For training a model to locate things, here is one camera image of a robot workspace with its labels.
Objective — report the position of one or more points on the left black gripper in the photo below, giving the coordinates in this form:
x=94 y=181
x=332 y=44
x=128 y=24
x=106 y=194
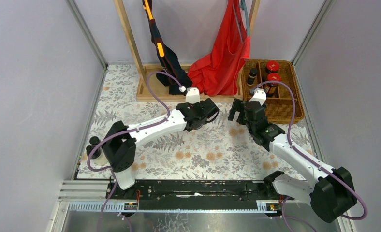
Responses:
x=205 y=108

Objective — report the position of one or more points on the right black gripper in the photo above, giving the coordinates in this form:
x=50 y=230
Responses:
x=242 y=111

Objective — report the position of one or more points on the small black cap spice bottle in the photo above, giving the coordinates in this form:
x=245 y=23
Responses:
x=252 y=76

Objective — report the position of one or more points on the red lid sauce jar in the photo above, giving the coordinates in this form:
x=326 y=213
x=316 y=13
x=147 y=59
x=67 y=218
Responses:
x=272 y=67

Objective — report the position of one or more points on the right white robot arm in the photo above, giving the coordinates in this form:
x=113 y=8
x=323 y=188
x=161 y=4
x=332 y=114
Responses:
x=328 y=191

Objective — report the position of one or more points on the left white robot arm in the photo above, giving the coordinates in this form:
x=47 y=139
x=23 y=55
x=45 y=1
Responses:
x=120 y=144

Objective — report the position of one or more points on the red apron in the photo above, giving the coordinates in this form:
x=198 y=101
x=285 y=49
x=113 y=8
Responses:
x=217 y=72

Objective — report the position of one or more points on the wicker divided tray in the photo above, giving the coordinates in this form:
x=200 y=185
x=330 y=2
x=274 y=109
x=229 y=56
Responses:
x=279 y=107

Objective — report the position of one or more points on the dark navy garment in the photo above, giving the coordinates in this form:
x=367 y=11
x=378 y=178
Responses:
x=168 y=59

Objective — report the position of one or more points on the floral table mat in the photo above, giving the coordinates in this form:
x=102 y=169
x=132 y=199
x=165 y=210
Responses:
x=221 y=150

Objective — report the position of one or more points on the grey clothes hanger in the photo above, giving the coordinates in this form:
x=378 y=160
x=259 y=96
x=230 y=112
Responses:
x=243 y=6

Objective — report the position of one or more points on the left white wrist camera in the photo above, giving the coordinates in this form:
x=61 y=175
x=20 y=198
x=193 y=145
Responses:
x=192 y=94

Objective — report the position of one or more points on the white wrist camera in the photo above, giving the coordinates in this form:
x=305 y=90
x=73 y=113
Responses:
x=259 y=96
x=192 y=94

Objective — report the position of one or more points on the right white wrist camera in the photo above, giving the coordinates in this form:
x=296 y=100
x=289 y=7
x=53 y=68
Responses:
x=259 y=96

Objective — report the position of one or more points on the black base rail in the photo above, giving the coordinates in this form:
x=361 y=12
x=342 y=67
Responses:
x=199 y=195

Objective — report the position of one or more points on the aluminium frame rail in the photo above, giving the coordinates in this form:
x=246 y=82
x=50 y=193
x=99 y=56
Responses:
x=83 y=190

